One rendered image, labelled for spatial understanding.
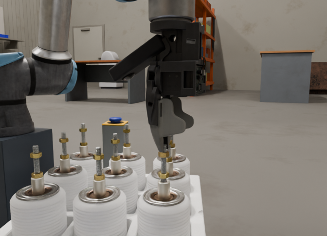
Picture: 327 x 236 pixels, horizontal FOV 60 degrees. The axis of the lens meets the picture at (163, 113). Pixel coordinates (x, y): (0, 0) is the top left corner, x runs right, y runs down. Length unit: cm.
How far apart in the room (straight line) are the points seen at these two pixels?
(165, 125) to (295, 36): 832
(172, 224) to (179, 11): 34
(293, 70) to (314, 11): 392
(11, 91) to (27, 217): 43
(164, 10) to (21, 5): 1002
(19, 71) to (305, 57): 464
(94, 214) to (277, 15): 847
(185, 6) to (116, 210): 35
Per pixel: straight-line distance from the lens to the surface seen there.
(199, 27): 45
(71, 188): 66
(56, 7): 89
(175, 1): 45
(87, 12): 1087
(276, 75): 509
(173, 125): 46
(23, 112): 91
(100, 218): 52
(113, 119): 91
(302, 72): 512
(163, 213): 49
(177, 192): 54
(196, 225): 59
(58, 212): 58
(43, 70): 92
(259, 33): 873
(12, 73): 89
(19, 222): 58
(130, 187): 63
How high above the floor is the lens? 47
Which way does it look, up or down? 8 degrees down
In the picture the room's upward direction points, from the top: straight up
